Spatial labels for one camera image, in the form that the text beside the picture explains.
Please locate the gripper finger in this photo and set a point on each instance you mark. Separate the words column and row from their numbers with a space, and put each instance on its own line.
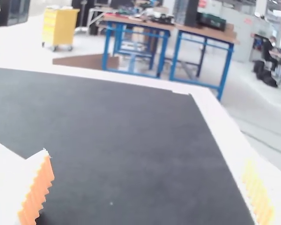
column 267, row 201
column 16, row 192

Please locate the black mat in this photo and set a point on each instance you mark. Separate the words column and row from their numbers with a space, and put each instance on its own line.
column 121, row 140

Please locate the black bags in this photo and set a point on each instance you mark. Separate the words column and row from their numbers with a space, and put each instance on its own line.
column 267, row 77

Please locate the brown cardboard sheet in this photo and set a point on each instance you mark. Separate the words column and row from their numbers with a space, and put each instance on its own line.
column 84, row 61

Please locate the grey metal cabinet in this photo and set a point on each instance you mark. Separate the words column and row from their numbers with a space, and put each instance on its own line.
column 244, row 39

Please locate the yellow wheeled cart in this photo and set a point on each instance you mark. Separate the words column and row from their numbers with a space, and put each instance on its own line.
column 58, row 28

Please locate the dark equipment case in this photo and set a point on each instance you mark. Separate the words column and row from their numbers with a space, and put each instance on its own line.
column 212, row 21

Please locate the blue frame workbench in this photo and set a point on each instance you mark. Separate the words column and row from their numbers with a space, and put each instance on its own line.
column 112, row 47
column 226, row 61

